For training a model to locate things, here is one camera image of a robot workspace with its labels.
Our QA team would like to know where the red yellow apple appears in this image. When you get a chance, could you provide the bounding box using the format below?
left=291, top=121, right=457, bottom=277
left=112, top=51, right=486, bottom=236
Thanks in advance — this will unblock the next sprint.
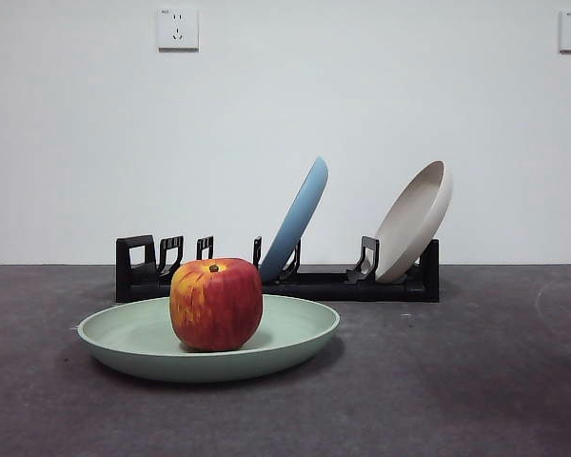
left=169, top=257, right=264, bottom=352

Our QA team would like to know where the green plate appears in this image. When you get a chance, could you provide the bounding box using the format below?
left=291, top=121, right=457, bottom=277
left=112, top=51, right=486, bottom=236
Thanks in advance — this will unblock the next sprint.
left=77, top=293, right=342, bottom=384

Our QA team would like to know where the blue plate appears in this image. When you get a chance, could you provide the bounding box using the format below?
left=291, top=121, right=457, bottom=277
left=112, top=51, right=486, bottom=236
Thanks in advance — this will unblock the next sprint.
left=259, top=155, right=329, bottom=283

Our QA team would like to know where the beige plate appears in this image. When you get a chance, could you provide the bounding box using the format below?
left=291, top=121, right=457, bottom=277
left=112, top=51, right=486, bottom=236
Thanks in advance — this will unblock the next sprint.
left=374, top=159, right=455, bottom=283

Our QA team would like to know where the black plate rack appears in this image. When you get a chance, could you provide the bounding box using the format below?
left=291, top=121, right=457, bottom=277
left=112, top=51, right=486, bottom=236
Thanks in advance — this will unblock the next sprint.
left=115, top=234, right=441, bottom=304

